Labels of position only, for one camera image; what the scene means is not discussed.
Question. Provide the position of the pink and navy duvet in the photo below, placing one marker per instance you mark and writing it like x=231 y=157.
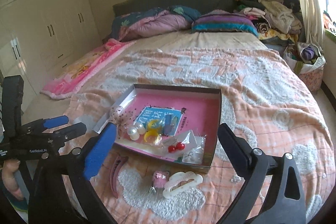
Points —
x=153 y=22

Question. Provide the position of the red cherry earrings bag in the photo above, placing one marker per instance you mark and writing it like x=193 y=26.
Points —
x=180 y=143

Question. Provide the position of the pink cartoon blanket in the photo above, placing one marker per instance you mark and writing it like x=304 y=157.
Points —
x=70 y=81

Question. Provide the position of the floral fabric basket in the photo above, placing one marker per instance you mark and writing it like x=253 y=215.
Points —
x=307 y=62

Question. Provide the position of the orange cloud pattern quilt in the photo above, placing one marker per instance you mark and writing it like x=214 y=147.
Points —
x=253 y=91

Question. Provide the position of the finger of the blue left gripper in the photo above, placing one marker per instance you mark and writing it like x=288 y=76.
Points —
x=55 y=122

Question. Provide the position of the cream cloud claw clip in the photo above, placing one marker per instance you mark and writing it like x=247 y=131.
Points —
x=181 y=182

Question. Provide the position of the polka dot fabric bow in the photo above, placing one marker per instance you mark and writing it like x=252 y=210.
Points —
x=122 y=119

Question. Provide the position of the pile of clothes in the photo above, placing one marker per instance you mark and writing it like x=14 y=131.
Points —
x=275 y=22

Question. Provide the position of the person's left hand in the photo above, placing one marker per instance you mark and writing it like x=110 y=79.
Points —
x=9 y=181

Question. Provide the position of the blue rectangular hair clip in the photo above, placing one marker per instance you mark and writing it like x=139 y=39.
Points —
x=169 y=125

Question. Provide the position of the pink fluffy hair clip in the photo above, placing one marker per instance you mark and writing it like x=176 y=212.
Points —
x=158 y=181

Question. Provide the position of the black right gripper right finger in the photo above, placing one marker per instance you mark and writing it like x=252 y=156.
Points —
x=237 y=150

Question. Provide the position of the mauve banana hair clip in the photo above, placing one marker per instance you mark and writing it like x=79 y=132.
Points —
x=118 y=163

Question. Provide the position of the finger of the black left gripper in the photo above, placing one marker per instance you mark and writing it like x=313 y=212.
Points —
x=63 y=135

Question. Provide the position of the shallow brown cardboard box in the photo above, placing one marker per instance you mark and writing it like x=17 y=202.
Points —
x=168 y=124

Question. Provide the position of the cream built-in wardrobe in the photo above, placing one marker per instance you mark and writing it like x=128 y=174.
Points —
x=40 y=38

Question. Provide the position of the yellow rings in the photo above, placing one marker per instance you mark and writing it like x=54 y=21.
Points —
x=153 y=130

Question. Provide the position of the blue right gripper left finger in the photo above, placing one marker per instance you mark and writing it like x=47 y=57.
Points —
x=96 y=156

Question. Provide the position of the white flower earrings card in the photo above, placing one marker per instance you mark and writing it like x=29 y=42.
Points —
x=195 y=155

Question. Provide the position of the purple teal striped pillow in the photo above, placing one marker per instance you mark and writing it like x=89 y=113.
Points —
x=222 y=21

